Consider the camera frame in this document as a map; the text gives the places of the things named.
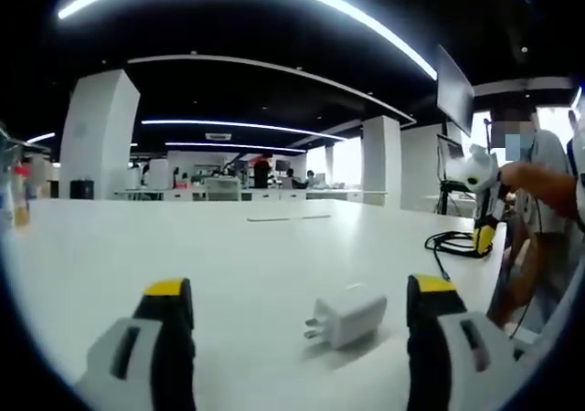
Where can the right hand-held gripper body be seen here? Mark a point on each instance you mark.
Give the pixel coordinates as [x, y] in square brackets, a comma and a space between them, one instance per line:
[481, 173]

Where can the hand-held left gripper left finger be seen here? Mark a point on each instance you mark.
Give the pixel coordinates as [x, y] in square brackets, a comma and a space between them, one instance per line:
[137, 361]

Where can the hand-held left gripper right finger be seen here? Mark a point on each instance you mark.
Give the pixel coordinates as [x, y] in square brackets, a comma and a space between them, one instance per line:
[443, 361]

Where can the white charger adapter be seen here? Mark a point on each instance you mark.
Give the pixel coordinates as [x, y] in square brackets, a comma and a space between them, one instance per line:
[352, 319]

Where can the white desk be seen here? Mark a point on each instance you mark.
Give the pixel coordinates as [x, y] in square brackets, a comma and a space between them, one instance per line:
[228, 256]

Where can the white flat desk cover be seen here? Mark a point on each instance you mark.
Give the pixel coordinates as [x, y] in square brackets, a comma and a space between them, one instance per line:
[288, 218]

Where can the laptop on stand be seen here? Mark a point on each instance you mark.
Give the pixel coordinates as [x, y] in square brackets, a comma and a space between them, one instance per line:
[450, 160]

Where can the person's own body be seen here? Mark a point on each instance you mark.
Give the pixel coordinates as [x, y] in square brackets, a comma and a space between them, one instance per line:
[548, 178]

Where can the hanging dark monitor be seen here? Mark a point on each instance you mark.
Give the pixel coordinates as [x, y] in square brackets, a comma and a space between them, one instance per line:
[454, 91]

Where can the narrow white pillar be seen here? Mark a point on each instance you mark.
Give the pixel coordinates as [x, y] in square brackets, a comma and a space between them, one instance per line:
[381, 164]

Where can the black bin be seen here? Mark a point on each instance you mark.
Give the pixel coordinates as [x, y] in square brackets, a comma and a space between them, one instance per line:
[81, 189]

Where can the red-capped bottle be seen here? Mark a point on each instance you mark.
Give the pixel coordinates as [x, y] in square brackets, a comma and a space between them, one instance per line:
[20, 201]

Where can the wide white pillar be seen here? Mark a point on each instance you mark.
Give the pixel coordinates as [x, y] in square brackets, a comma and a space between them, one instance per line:
[98, 137]

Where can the straight ceiling light strip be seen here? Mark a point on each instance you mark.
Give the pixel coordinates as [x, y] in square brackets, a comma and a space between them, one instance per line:
[242, 125]

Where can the black standing desk frame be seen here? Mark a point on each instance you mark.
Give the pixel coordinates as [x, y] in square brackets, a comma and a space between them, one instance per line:
[450, 192]

